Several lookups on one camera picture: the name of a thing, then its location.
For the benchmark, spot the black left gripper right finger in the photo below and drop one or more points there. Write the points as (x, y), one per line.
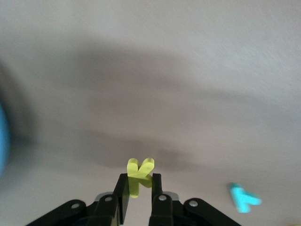
(160, 207)

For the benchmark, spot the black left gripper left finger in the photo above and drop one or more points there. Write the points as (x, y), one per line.
(120, 202)

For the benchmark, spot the yellow foam letter k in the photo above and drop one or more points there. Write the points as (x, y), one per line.
(135, 169)

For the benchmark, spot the teal foam letter y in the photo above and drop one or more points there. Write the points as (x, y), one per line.
(240, 197)

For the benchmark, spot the blue plate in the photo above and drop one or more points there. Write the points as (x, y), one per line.
(2, 141)

